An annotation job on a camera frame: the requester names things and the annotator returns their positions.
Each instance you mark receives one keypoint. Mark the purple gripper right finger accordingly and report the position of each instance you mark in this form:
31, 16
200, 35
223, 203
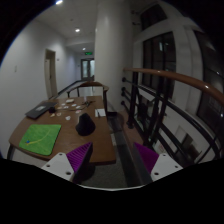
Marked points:
151, 166

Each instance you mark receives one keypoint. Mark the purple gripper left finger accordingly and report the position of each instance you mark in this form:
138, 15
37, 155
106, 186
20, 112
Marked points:
73, 165

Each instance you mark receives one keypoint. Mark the black vertical mouse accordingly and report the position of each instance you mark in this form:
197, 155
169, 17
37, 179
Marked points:
85, 126

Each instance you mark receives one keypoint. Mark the green mouse pad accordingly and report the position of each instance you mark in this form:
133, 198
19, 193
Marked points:
40, 138

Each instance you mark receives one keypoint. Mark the wooden table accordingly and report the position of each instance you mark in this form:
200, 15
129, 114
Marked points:
68, 138

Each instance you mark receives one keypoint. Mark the black metal railing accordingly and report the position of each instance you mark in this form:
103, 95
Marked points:
174, 117

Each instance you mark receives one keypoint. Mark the white notepad with pen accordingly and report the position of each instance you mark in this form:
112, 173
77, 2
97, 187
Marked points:
100, 113

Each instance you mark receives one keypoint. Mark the small black cup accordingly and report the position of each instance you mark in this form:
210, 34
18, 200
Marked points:
52, 110

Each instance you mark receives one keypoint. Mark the white paper piece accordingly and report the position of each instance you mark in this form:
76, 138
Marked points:
69, 100

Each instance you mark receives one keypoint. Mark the grey laptop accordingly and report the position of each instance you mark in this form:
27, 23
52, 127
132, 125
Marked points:
39, 110

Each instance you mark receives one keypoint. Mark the wooden handrail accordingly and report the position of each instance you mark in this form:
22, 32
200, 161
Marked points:
193, 82

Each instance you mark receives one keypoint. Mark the glass double door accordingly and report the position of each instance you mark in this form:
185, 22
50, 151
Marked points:
87, 69

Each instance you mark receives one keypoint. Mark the green exit sign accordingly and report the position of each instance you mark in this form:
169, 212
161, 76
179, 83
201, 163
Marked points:
88, 53

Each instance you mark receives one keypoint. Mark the white door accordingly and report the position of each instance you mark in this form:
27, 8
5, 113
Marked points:
50, 73

